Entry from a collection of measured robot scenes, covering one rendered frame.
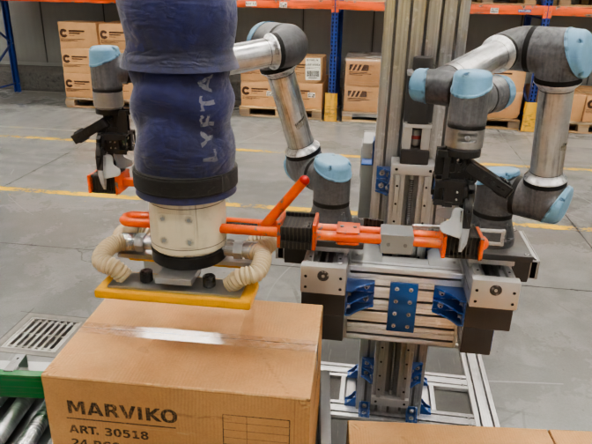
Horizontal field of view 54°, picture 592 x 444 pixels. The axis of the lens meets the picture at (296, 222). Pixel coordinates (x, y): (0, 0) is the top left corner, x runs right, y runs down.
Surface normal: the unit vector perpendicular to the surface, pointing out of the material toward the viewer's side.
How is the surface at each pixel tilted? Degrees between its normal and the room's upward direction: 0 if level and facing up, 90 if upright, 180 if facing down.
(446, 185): 90
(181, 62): 71
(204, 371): 0
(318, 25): 90
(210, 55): 77
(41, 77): 90
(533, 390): 0
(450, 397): 0
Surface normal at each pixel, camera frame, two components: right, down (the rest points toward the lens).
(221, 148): 0.76, 0.06
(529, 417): 0.02, -0.93
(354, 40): -0.14, 0.36
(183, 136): 0.41, 0.14
